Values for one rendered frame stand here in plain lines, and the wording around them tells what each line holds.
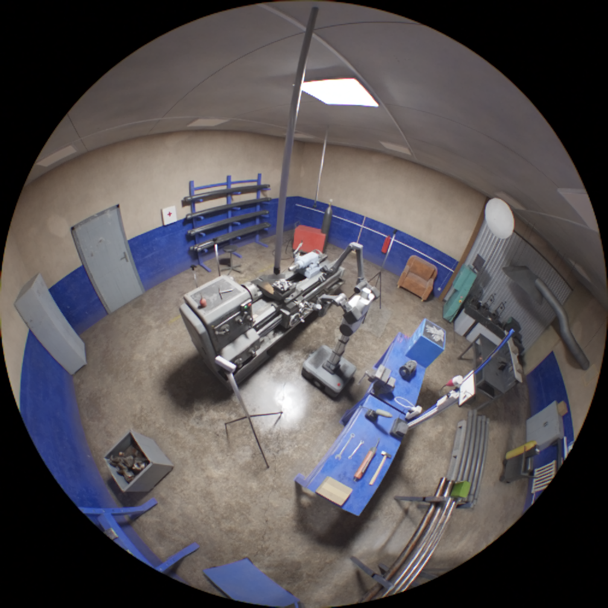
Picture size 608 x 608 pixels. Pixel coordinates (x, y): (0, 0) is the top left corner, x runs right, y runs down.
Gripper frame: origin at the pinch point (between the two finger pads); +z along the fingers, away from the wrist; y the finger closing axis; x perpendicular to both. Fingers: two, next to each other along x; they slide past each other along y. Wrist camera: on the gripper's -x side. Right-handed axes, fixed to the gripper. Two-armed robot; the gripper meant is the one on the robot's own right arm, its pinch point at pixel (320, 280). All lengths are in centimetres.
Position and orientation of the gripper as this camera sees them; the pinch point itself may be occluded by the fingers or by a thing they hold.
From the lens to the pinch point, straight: 229.5
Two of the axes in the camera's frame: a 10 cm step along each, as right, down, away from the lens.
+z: -4.9, 3.9, 7.8
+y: -6.4, 4.4, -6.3
